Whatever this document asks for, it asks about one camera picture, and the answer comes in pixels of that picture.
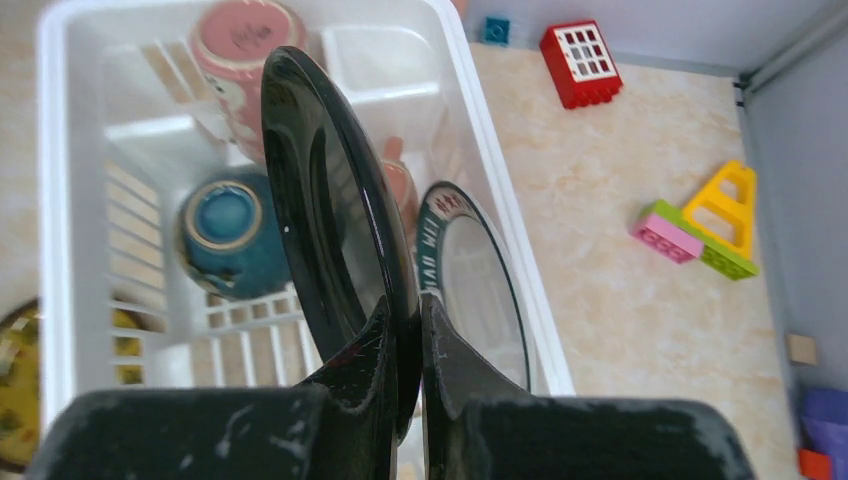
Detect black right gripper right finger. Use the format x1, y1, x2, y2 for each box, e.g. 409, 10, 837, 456
420, 294, 755, 479

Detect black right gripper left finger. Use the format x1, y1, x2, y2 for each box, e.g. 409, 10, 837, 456
26, 300, 398, 479

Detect black plate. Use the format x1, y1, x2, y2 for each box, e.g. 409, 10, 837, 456
260, 46, 421, 436

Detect blue floral bowl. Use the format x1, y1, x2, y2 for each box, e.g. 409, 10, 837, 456
174, 165, 292, 301

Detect orange saucer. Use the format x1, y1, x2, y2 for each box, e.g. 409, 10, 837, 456
1, 297, 153, 474

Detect pink ghost mug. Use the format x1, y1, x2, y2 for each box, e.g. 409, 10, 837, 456
189, 1, 307, 165

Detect white plastic dish rack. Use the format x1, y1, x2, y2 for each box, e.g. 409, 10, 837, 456
36, 0, 576, 480

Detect pink toy brick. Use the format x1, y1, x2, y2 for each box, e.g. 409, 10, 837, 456
631, 213, 704, 264

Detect yellow green toy triangle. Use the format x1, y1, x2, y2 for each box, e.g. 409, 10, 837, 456
638, 160, 760, 281

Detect small wooden block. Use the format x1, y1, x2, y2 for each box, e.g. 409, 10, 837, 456
786, 333, 818, 366

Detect red toy block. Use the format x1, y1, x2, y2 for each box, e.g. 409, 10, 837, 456
539, 19, 623, 110

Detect small blue cube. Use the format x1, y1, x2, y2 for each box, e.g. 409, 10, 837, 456
481, 16, 511, 47

